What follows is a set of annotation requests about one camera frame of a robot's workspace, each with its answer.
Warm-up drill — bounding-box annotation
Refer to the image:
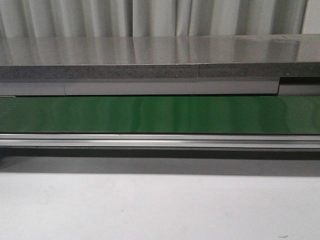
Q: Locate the aluminium conveyor front rail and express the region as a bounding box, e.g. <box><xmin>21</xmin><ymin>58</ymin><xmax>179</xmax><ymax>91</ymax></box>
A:
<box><xmin>0</xmin><ymin>133</ymin><xmax>320</xmax><ymax>150</ymax></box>

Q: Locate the white curtain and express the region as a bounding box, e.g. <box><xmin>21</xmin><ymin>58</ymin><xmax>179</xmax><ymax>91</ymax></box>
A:
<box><xmin>0</xmin><ymin>0</ymin><xmax>320</xmax><ymax>38</ymax></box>

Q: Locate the green conveyor belt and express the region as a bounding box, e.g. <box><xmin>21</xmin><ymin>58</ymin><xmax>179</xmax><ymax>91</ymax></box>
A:
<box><xmin>0</xmin><ymin>96</ymin><xmax>320</xmax><ymax>135</ymax></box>

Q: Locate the aluminium conveyor rail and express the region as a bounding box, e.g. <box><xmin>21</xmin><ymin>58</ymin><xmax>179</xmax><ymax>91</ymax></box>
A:
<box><xmin>0</xmin><ymin>76</ymin><xmax>320</xmax><ymax>96</ymax></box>
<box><xmin>0</xmin><ymin>133</ymin><xmax>320</xmax><ymax>150</ymax></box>

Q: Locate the grey stone slab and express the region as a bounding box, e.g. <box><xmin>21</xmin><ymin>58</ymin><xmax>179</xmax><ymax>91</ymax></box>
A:
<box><xmin>0</xmin><ymin>34</ymin><xmax>320</xmax><ymax>80</ymax></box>

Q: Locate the aluminium conveyor rear rail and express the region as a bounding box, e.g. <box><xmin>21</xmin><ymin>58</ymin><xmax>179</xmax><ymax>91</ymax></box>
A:
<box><xmin>0</xmin><ymin>76</ymin><xmax>320</xmax><ymax>96</ymax></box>

